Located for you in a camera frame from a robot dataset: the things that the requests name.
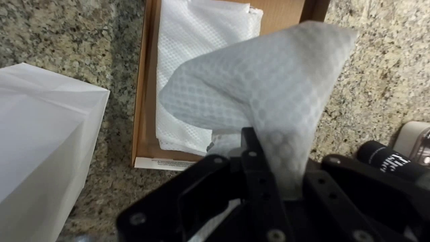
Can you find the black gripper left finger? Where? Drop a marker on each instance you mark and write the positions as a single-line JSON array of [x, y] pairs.
[[260, 202]]

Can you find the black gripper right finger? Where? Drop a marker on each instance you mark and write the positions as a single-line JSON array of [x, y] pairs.
[[358, 202]]

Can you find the white waffle towel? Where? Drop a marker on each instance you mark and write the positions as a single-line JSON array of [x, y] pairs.
[[277, 81]]

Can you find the folded white towel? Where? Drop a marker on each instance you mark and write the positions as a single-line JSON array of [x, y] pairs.
[[193, 32], [179, 148]]

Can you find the white paper bag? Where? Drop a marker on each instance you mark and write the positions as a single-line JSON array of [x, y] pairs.
[[41, 148]]

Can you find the glass jar with black label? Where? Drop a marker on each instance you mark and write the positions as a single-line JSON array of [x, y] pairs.
[[385, 159]]

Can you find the cardboard tray with white rim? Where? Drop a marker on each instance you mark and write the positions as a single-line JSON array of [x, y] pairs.
[[143, 89]]

